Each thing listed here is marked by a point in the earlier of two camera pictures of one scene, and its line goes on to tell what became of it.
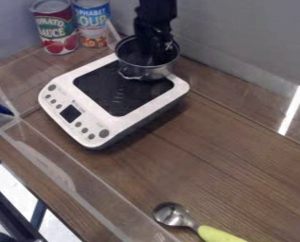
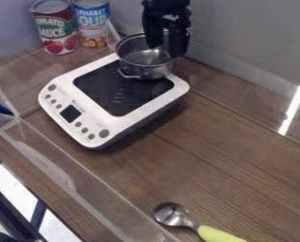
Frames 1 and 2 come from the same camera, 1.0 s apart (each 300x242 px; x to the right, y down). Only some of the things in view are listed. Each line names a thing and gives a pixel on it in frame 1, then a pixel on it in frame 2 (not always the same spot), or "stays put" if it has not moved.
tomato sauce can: x=57 y=17 stays put
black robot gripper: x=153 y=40 -> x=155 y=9
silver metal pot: x=133 y=67 stays put
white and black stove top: x=94 y=105 stays put
